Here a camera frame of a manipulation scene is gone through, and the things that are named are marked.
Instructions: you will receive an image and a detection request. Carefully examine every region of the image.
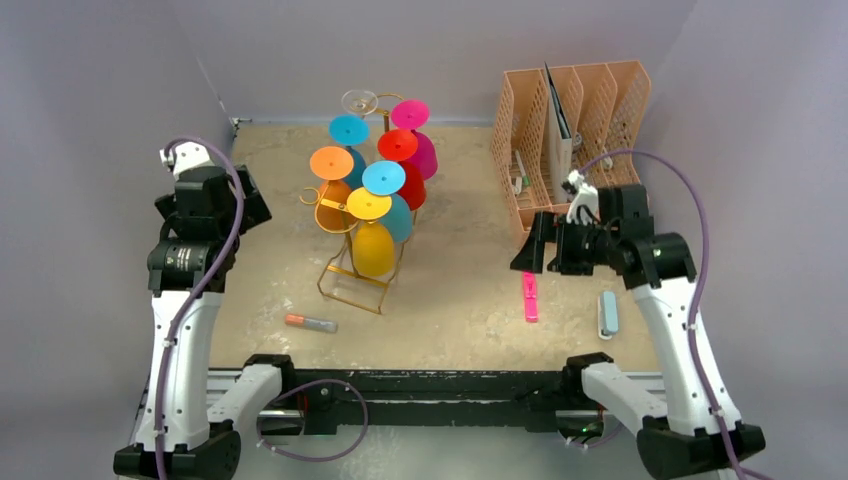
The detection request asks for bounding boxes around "pink highlighter marker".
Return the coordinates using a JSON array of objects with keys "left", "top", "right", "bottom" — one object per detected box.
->
[{"left": 522, "top": 272, "right": 539, "bottom": 323}]

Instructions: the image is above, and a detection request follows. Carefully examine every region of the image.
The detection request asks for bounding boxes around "orange wine glass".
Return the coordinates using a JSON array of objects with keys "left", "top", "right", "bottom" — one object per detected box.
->
[{"left": 309, "top": 146, "right": 354, "bottom": 232}]

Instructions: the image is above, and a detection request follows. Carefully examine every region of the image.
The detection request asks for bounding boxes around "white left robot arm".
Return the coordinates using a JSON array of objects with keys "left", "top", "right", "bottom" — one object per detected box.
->
[{"left": 113, "top": 165, "right": 298, "bottom": 479}]

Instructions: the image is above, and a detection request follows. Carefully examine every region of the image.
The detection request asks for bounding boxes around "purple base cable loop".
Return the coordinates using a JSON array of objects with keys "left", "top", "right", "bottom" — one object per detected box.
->
[{"left": 254, "top": 378, "right": 370, "bottom": 464}]

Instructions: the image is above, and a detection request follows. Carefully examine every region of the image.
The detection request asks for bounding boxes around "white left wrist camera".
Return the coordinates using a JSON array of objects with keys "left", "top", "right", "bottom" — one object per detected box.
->
[{"left": 159, "top": 141, "right": 215, "bottom": 180}]

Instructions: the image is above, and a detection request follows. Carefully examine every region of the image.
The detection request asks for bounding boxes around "clear wine glass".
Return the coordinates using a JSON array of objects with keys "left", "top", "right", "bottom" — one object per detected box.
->
[{"left": 341, "top": 89, "right": 379, "bottom": 117}]

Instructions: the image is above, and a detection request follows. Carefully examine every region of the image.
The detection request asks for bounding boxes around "gold wire glass rack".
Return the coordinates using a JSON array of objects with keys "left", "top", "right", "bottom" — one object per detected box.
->
[{"left": 300, "top": 93, "right": 424, "bottom": 314}]

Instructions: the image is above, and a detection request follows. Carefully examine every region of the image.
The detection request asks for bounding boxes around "light blue wine glass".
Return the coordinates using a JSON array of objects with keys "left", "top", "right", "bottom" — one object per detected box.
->
[{"left": 362, "top": 160, "right": 413, "bottom": 243}]

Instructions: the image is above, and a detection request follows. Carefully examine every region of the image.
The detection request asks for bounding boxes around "yellow wine glass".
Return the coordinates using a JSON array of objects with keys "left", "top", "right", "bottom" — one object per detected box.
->
[{"left": 347, "top": 187, "right": 395, "bottom": 277}]

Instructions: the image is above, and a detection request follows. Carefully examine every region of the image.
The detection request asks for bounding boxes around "peach plastic file organizer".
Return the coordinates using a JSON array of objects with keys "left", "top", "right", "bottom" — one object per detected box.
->
[{"left": 490, "top": 60, "right": 651, "bottom": 245}]

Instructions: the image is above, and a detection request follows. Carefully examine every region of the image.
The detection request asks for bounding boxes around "red wine glass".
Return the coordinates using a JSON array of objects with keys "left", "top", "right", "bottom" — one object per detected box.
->
[{"left": 377, "top": 129, "right": 427, "bottom": 211}]

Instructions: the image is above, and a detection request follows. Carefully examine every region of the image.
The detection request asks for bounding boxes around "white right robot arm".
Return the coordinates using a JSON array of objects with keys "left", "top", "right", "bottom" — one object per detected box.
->
[{"left": 510, "top": 184, "right": 766, "bottom": 479}]

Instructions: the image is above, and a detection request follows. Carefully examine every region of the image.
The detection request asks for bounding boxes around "orange grey marker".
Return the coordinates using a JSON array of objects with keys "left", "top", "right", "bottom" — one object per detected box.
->
[{"left": 284, "top": 314, "right": 338, "bottom": 334}]

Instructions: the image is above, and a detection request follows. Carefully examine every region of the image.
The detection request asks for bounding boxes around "white folder in organizer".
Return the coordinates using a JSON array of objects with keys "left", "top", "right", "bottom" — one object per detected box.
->
[{"left": 544, "top": 64, "right": 572, "bottom": 204}]

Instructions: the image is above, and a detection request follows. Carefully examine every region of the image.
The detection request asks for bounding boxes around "light blue white eraser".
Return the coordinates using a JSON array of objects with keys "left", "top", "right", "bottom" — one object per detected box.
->
[{"left": 597, "top": 291, "right": 620, "bottom": 340}]

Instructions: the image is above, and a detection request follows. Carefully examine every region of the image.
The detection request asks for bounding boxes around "magenta wine glass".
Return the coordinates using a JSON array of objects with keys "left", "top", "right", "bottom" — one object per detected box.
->
[{"left": 390, "top": 99, "right": 439, "bottom": 180}]

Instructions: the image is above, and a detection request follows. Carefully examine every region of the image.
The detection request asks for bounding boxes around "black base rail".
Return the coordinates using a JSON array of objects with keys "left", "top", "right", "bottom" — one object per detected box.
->
[{"left": 269, "top": 369, "right": 599, "bottom": 435}]

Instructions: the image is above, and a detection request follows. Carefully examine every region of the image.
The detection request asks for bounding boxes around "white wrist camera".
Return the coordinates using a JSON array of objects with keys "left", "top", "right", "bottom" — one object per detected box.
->
[
  {"left": 561, "top": 169, "right": 599, "bottom": 225},
  {"left": 159, "top": 141, "right": 215, "bottom": 180}
]

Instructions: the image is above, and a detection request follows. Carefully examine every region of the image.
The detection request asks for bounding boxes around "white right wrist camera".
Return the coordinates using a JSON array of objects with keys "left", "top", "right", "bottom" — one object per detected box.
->
[{"left": 561, "top": 169, "right": 599, "bottom": 225}]

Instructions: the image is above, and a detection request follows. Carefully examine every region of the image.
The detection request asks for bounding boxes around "teal rear wine glass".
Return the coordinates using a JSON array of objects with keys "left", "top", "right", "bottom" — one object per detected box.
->
[{"left": 328, "top": 114, "right": 370, "bottom": 189}]

